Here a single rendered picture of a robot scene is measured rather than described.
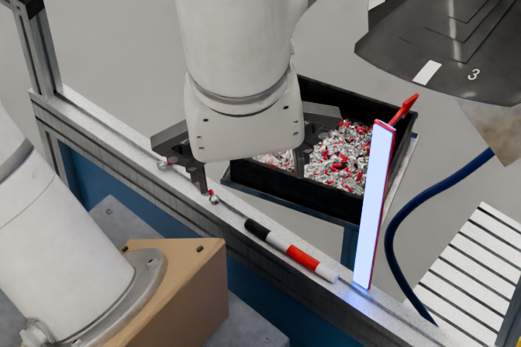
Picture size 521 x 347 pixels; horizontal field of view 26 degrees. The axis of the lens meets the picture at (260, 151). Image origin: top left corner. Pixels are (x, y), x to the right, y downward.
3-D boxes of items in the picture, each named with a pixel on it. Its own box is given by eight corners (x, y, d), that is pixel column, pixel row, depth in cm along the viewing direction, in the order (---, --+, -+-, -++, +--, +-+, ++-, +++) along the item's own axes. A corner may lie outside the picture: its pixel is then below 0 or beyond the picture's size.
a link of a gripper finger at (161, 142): (231, 104, 97) (239, 136, 102) (143, 121, 97) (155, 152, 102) (233, 115, 96) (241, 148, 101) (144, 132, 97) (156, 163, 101)
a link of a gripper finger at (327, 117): (341, 89, 98) (337, 124, 103) (253, 101, 97) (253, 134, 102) (344, 101, 97) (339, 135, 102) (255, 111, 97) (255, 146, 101)
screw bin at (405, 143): (413, 142, 160) (419, 111, 155) (374, 235, 151) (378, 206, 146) (271, 95, 165) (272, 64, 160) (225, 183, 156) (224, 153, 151)
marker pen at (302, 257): (339, 271, 141) (250, 214, 146) (332, 280, 140) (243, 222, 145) (339, 277, 142) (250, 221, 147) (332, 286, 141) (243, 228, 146)
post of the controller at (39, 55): (63, 87, 160) (41, -9, 144) (48, 101, 159) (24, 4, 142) (47, 77, 161) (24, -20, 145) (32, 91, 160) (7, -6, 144)
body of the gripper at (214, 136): (293, 23, 94) (295, 96, 104) (171, 42, 93) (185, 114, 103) (309, 97, 90) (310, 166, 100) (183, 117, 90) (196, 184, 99)
